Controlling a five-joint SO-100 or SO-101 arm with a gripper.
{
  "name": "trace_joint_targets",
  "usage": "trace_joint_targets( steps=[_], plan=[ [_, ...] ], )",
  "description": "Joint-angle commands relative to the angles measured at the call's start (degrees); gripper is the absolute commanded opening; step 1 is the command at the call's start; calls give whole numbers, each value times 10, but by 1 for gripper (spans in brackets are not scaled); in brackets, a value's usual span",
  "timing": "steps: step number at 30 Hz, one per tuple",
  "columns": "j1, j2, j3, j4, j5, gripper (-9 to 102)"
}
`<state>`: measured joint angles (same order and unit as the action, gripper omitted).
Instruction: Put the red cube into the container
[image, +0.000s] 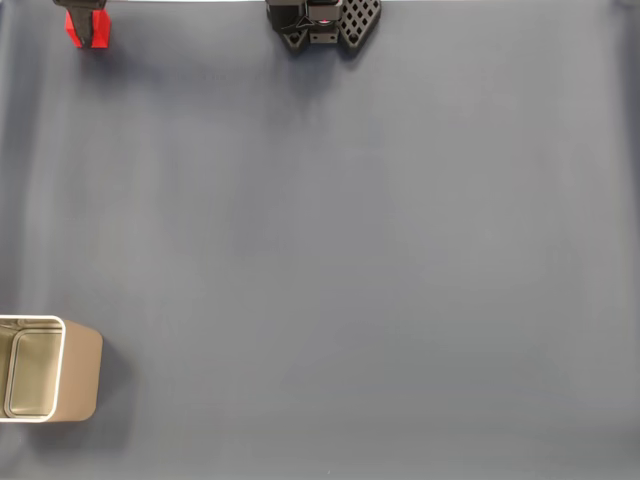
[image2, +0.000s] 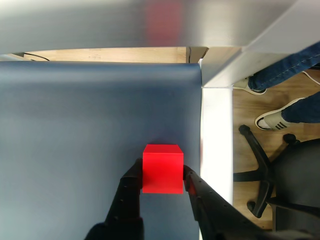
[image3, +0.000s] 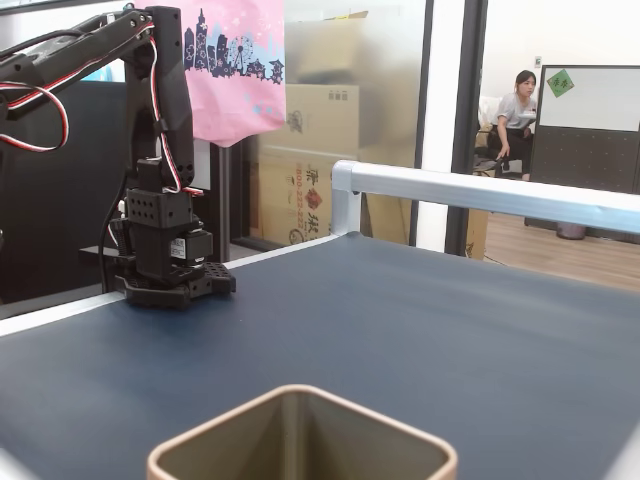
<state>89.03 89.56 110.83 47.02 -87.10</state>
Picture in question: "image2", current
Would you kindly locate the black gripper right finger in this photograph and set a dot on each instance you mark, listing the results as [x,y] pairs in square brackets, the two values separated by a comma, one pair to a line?
[212,215]

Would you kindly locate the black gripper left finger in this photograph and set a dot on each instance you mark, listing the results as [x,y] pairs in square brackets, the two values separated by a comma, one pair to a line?
[125,200]

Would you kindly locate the red cube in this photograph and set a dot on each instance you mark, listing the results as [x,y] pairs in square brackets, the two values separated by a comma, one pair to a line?
[162,172]

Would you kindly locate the blue table mat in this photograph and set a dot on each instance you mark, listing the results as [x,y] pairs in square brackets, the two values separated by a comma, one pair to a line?
[75,125]

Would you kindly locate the black office chair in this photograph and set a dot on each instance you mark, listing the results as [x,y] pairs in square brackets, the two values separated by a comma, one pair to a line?
[295,170]

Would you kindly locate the person's leg with shoe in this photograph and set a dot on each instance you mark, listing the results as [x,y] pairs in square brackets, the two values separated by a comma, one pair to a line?
[282,72]
[275,121]

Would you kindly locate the white frame post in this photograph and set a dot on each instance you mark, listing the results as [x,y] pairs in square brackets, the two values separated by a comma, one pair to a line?
[250,55]

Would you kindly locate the aluminium frame rail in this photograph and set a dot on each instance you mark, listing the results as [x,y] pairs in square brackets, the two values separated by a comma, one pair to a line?
[87,22]

